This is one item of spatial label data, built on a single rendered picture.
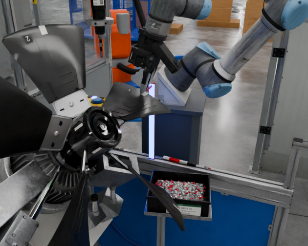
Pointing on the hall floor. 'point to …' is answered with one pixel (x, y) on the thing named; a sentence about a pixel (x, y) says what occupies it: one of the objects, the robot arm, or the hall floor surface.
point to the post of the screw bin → (161, 231)
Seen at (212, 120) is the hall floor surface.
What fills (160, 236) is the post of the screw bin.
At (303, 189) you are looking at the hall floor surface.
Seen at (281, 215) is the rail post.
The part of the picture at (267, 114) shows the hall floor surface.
